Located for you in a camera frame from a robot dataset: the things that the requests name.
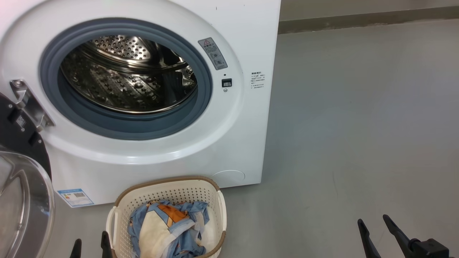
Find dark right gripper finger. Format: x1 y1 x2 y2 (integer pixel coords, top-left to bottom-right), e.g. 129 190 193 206
383 214 418 258
358 219 381 258

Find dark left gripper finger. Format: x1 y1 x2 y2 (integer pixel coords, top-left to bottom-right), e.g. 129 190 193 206
70 238 82 258
100 231 114 258

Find blue cartoon print clothes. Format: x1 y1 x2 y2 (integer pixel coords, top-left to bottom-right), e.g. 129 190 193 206
128 201 210 258

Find black round glass washer door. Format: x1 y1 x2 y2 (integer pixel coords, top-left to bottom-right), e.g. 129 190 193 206
0 91 56 258

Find cream perforated laundry basket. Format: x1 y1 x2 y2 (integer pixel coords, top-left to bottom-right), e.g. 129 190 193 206
106 176 227 258

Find grey rubber door gasket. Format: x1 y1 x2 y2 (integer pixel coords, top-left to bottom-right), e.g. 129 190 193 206
39 18 213 141

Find metal door hinge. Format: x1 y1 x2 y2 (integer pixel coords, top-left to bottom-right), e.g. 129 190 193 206
10 80 56 131

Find white washing machine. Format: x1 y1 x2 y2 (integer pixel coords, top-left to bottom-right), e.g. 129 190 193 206
0 0 282 208

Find blue energy label sticker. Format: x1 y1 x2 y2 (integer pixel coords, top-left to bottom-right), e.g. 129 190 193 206
57 188 94 208

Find round white filter cover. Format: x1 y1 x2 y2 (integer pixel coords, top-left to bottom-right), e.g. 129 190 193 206
212 169 246 187

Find steel washer drum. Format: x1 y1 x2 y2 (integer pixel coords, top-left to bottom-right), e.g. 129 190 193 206
59 35 198 115

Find small printed text label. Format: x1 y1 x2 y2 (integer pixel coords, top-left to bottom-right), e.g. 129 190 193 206
250 72 266 90

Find grey skirting board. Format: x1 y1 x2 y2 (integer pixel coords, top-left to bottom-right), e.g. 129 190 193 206
278 5 459 34

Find grey warning sticker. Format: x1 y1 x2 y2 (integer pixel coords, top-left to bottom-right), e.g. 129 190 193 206
198 37 228 71

